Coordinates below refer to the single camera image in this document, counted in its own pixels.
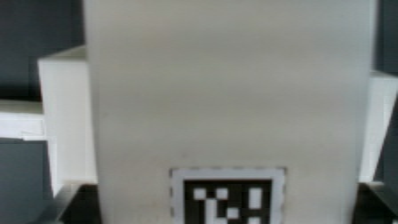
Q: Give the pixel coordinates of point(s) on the white cabinet body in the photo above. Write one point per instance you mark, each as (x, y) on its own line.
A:
(54, 120)

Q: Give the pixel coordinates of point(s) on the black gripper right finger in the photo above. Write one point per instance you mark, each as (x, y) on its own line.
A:
(375, 205)

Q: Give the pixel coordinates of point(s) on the white cabinet top block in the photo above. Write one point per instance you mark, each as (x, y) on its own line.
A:
(230, 89)

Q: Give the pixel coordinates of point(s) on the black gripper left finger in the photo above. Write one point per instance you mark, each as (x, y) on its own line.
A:
(77, 205)

